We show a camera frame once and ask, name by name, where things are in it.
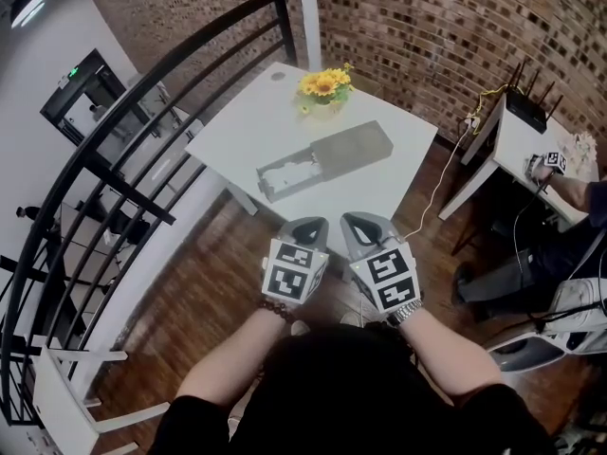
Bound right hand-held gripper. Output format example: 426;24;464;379
340;210;424;313

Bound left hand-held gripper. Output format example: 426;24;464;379
259;215;332;307

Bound grey tray with white parts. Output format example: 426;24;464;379
255;148;328;204

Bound grey sliding box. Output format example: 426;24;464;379
308;119;395;182

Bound person's right forearm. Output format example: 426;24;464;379
396;308;505;410

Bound person's left forearm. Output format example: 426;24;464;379
175;303;298;414

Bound crumpled white tissues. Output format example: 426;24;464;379
264;157;324;190

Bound silver wristwatch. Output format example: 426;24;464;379
386;299;424;327

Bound white square table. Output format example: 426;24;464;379
183;61;440;258

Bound potted yellow flowers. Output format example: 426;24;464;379
292;62;357;121

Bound person's black shirt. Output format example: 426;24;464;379
150;322;559;455

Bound white side table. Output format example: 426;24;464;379
436;96;604;232

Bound office desk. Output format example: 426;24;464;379
141;81;203;149
56;191;148;302

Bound black router with antennas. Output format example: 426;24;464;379
504;62;566;136

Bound black metal railing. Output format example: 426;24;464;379
0;0;300;428

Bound white vertical pipe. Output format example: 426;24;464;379
296;0;324;70

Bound white bag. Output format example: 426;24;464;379
549;275;607;353

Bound crumpled white paper pile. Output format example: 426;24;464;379
561;131;599;173

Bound black framed doorway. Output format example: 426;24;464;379
39;48;139;147

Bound white wooden chair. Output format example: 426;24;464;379
31;345;171;455

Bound black pendant lamp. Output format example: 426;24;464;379
9;0;62;31

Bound brown bead bracelet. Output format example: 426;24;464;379
257;300;301;325

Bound white cable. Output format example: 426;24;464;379
401;128;471;240

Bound yellow cable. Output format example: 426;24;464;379
475;84;509;116

